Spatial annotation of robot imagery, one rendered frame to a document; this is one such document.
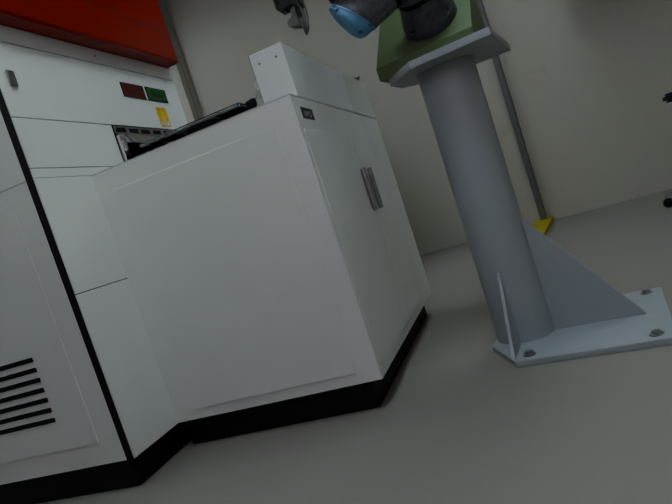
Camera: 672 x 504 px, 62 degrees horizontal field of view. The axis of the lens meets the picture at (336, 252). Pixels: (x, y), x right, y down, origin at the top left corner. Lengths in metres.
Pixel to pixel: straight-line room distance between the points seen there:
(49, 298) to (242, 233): 0.51
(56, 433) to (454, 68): 1.42
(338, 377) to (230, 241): 0.45
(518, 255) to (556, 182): 2.57
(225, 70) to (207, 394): 3.78
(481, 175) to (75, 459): 1.31
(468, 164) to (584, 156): 2.59
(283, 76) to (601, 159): 2.94
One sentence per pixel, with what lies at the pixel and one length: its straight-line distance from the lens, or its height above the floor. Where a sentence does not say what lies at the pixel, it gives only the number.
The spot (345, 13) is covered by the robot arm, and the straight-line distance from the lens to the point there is 1.52.
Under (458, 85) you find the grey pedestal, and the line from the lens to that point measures 1.57.
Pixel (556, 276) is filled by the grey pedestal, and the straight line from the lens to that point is 1.64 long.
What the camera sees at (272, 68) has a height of 0.91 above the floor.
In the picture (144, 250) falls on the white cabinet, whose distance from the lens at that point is 1.63.
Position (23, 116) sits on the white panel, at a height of 0.98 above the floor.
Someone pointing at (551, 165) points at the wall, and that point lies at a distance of 4.13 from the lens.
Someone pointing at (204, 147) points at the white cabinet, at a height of 0.77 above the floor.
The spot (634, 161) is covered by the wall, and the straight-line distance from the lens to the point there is 4.12.
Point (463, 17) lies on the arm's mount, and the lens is 1.63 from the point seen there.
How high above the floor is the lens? 0.51
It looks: 4 degrees down
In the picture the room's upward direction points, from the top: 18 degrees counter-clockwise
